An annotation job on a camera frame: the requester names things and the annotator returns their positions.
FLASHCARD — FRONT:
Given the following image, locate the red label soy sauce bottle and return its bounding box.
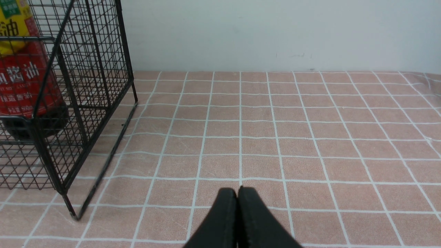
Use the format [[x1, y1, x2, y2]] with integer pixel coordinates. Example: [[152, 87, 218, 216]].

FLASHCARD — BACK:
[[0, 0, 69, 140]]

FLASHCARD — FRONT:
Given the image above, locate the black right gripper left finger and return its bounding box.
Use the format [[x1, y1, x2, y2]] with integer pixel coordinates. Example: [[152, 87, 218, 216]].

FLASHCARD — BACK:
[[184, 187, 237, 248]]

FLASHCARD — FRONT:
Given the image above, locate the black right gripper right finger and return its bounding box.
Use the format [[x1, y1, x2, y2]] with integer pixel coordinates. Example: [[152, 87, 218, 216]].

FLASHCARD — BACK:
[[237, 186, 302, 248]]

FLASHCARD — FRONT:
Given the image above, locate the black wire mesh rack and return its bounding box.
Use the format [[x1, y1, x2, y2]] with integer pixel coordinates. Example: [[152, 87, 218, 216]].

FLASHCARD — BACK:
[[1, 0, 138, 221]]

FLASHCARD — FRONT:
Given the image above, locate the pink checkered tablecloth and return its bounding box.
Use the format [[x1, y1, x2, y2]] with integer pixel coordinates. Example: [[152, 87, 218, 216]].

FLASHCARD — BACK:
[[1, 71, 440, 248]]

